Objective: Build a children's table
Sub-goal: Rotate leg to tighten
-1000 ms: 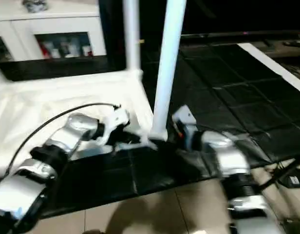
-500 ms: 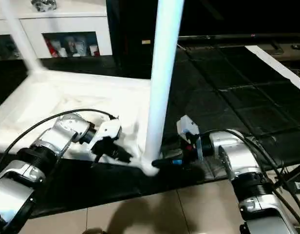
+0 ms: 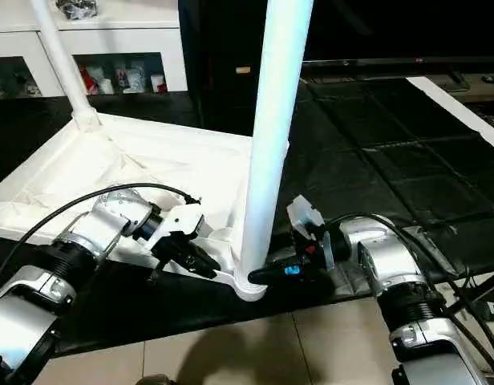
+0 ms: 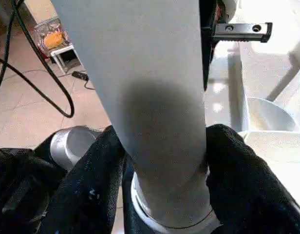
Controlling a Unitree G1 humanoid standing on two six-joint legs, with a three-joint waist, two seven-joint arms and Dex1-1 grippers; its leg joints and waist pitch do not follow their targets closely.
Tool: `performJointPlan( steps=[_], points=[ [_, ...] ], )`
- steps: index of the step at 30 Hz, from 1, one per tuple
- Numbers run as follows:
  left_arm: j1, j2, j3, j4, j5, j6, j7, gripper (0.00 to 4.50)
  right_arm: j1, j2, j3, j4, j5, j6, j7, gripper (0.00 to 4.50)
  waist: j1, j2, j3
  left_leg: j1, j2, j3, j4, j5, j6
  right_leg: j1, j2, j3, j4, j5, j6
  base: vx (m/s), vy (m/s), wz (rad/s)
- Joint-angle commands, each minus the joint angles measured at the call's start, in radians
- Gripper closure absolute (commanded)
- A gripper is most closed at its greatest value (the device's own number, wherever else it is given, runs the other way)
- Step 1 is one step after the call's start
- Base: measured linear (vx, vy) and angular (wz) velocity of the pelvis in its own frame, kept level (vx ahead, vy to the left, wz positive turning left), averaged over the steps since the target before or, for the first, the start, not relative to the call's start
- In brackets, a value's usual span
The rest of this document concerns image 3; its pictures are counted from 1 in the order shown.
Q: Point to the white glass-door cabinet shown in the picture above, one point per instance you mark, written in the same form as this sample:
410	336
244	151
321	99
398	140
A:
95	36

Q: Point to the small yellow label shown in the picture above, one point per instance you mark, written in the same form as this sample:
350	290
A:
243	70

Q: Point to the crumpled silver object on cabinet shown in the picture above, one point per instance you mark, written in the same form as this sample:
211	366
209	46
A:
77	9

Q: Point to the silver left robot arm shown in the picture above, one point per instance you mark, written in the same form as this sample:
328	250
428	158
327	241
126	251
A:
70	257

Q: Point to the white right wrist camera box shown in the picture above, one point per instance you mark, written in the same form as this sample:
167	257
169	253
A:
307	220

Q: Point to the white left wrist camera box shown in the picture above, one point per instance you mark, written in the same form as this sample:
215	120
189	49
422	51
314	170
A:
179	220

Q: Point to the white plastic table top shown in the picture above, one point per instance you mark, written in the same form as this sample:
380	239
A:
127	160

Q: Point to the black work mat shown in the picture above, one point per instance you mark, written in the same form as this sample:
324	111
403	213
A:
391	152

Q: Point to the white plastic table leg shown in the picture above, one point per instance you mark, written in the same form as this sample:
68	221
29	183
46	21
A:
64	64
275	120

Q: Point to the black metal bar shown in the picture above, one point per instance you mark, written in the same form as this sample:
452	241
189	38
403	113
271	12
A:
407	62

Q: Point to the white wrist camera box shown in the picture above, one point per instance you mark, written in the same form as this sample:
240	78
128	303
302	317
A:
179	220
307	220

